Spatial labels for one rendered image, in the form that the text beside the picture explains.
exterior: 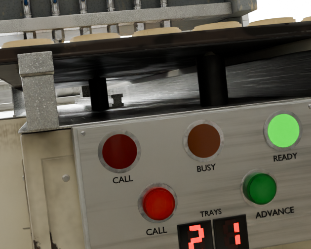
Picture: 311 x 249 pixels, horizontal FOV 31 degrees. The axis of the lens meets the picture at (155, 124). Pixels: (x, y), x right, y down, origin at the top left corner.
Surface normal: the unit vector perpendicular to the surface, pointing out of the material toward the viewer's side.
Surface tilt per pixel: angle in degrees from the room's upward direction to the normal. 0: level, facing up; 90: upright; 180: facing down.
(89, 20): 90
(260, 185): 90
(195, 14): 90
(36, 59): 90
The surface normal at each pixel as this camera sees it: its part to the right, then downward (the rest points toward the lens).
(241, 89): -0.98, 0.11
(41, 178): 0.19, 0.04
